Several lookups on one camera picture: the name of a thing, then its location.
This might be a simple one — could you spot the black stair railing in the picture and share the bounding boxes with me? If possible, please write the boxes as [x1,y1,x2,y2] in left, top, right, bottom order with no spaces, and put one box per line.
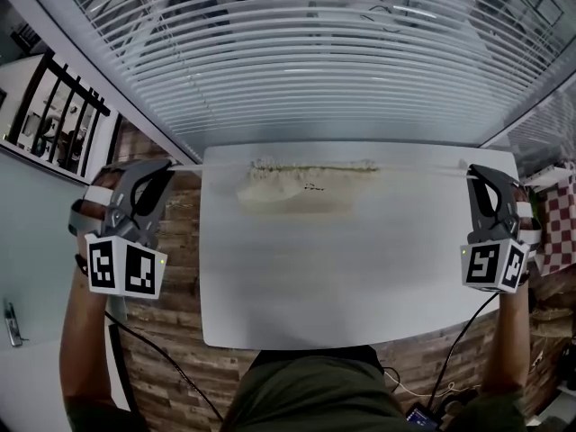
[7,19,113,180]

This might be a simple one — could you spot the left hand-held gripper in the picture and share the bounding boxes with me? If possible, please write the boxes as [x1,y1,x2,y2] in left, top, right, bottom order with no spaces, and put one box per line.
[67,159,176,319]

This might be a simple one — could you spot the black waist device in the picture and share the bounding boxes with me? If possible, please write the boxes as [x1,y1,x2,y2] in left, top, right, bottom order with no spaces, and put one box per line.
[405,402,441,432]

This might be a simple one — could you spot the metal door handle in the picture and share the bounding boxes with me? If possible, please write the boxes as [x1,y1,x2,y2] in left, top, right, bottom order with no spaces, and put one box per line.
[3,301,29,348]

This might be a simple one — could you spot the frosted glass door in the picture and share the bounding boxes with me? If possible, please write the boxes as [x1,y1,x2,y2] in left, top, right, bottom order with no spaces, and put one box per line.
[0,145,107,356]

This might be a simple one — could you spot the person's left hand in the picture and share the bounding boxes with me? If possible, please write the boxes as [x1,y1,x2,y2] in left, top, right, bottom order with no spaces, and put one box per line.
[71,163,127,220]

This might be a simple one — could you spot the person's right forearm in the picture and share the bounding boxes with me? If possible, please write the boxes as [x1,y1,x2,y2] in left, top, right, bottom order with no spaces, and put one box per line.
[477,281,533,396]

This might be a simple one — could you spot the person's green shirt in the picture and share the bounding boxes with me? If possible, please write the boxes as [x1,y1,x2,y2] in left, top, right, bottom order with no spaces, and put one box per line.
[65,364,530,432]

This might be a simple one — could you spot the person's left forearm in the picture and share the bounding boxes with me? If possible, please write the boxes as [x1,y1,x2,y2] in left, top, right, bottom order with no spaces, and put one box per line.
[58,263,114,405]

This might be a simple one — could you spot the person's black shorts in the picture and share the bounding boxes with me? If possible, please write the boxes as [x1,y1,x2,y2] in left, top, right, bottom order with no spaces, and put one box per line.
[247,344,386,373]

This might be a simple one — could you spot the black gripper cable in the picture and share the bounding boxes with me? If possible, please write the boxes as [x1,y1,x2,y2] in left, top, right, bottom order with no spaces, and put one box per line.
[427,291,501,408]
[104,311,225,423]

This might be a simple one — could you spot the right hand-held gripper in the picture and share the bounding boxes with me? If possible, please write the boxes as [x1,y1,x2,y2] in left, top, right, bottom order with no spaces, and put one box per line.
[458,163,544,295]

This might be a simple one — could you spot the wide white window blind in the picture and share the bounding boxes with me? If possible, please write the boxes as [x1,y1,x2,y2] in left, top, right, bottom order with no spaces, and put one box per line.
[56,0,566,150]

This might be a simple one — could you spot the white floor cable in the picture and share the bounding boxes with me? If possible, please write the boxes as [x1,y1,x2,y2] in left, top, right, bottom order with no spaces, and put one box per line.
[383,368,456,399]

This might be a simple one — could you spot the narrow white window blind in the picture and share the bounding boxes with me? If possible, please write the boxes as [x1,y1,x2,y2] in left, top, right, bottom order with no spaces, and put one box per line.
[480,73,576,171]

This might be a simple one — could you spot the red white checkered cloth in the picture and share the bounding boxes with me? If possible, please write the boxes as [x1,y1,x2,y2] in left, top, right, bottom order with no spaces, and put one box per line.
[535,160,576,279]

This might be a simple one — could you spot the person's right hand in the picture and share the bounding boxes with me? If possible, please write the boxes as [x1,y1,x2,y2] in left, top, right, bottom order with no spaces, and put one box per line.
[514,184,542,234]

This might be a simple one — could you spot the beige drawstring hair dryer bag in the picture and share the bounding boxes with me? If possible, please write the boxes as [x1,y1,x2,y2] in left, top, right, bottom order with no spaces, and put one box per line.
[169,156,473,219]

